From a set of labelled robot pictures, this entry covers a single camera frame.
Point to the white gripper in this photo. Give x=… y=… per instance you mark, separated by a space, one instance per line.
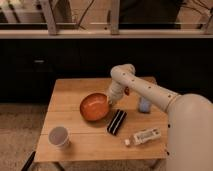
x=115 y=92

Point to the orange ceramic bowl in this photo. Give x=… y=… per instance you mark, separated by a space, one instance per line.
x=94 y=107

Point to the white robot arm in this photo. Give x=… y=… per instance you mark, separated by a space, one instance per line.
x=190 y=118

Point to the red chili pepper toy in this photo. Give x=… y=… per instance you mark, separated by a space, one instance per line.
x=127 y=91

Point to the black striped case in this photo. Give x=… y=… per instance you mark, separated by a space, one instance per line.
x=116 y=122

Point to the blue sponge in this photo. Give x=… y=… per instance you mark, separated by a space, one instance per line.
x=144 y=105

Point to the wooden folding table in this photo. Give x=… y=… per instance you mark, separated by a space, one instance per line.
x=90 y=140

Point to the white plastic bottle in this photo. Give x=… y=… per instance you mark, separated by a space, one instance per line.
x=143 y=136

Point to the white paper cup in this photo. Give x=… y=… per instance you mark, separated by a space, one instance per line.
x=59 y=137

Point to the dark cabinet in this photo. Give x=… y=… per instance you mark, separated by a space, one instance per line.
x=30 y=67

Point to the black table leg handle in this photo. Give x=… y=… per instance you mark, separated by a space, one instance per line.
x=28 y=162

